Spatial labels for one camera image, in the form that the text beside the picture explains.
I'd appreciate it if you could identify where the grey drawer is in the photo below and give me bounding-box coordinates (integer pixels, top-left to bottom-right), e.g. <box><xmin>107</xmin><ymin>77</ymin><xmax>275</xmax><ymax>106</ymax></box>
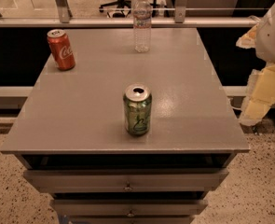
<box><xmin>51</xmin><ymin>199</ymin><xmax>207</xmax><ymax>217</ymax></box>
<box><xmin>23</xmin><ymin>169</ymin><xmax>228</xmax><ymax>193</ymax></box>

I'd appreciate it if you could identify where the red Coca-Cola can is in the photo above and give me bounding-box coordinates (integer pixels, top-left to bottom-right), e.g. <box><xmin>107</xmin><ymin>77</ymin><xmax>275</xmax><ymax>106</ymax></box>
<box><xmin>47</xmin><ymin>29</ymin><xmax>76</xmax><ymax>71</ymax></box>

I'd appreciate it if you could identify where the black office chair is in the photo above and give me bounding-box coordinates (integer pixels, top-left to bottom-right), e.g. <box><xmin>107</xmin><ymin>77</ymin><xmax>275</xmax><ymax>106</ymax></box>
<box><xmin>99</xmin><ymin>0</ymin><xmax>131</xmax><ymax>18</ymax></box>

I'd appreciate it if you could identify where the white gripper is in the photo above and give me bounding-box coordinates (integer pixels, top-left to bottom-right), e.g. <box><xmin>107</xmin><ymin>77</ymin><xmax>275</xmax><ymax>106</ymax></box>
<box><xmin>236</xmin><ymin>3</ymin><xmax>275</xmax><ymax>126</ymax></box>

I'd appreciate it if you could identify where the lower grey drawer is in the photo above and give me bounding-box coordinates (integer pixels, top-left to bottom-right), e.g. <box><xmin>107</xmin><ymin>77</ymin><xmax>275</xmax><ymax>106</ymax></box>
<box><xmin>51</xmin><ymin>199</ymin><xmax>207</xmax><ymax>217</ymax></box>

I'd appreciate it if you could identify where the metal railing frame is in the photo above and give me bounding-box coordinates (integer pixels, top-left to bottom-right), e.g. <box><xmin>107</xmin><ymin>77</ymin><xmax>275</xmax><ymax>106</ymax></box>
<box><xmin>0</xmin><ymin>0</ymin><xmax>260</xmax><ymax>28</ymax></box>

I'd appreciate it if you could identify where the upper grey drawer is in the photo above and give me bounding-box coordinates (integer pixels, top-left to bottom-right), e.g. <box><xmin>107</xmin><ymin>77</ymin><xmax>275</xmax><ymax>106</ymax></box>
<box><xmin>23</xmin><ymin>169</ymin><xmax>228</xmax><ymax>193</ymax></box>

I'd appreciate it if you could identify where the green soda can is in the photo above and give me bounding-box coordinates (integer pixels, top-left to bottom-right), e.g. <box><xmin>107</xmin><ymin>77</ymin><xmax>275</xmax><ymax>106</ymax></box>
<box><xmin>123</xmin><ymin>83</ymin><xmax>152</xmax><ymax>136</ymax></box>

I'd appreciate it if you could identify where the clear plastic water bottle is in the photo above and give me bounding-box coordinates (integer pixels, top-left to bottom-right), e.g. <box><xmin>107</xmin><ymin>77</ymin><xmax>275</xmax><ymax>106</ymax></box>
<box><xmin>133</xmin><ymin>0</ymin><xmax>152</xmax><ymax>52</ymax></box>

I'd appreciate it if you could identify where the grey drawer cabinet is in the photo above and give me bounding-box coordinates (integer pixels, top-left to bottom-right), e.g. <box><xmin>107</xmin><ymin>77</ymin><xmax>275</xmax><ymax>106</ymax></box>
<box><xmin>2</xmin><ymin>28</ymin><xmax>249</xmax><ymax>224</ymax></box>

